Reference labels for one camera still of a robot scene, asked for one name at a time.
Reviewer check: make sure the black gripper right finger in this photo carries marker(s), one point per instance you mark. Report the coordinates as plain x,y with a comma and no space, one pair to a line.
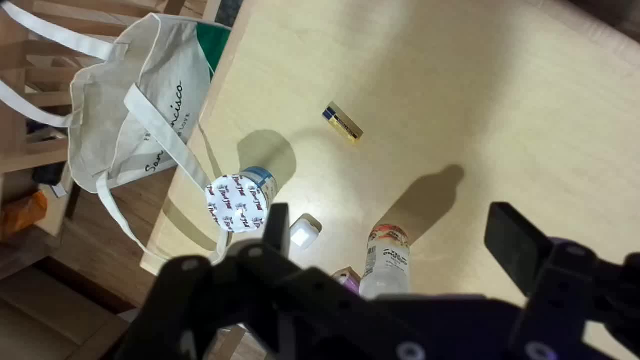
517,243

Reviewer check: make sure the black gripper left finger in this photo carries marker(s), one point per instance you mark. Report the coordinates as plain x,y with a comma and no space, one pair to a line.
276,231

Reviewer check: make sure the cream canvas tote bag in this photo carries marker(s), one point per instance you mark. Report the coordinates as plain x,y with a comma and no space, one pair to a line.
160,61

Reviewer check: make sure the wooden chair holding bag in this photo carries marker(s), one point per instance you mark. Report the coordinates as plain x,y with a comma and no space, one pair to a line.
26,157

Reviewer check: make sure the small white square object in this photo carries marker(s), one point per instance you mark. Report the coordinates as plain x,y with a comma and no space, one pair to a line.
302,234

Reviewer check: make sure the cup with printed white lid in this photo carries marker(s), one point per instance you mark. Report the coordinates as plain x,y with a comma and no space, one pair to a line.
236,202

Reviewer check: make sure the small purple pack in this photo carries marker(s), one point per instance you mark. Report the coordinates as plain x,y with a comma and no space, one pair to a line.
348,277

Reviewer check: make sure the white plastic bottle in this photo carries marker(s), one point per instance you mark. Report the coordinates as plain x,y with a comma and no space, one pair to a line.
387,262

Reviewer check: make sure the orange object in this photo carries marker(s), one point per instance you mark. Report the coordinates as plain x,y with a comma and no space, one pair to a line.
23,212

